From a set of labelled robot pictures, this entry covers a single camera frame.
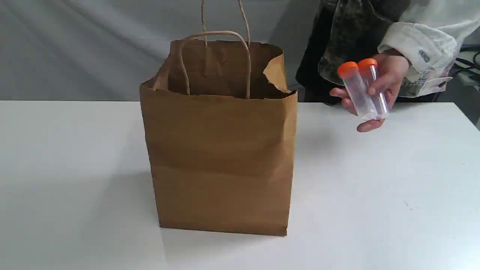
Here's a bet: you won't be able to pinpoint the person's torso camouflage jacket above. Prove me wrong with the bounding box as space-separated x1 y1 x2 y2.
295 0 410 105

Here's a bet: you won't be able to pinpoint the person's left forearm sleeve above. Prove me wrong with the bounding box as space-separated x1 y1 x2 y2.
378 0 480 99

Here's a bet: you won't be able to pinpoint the brown paper bag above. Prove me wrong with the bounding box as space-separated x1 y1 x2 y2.
139 1 298 236

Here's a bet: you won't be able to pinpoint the black cables on side table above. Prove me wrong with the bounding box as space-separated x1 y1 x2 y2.
454 45 480 92

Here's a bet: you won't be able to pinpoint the person's left hand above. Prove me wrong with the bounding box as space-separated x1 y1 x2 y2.
329 49 410 133

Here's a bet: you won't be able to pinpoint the orange-capped clear tube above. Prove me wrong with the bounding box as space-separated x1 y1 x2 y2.
337 61 377 121
357 58 389 120

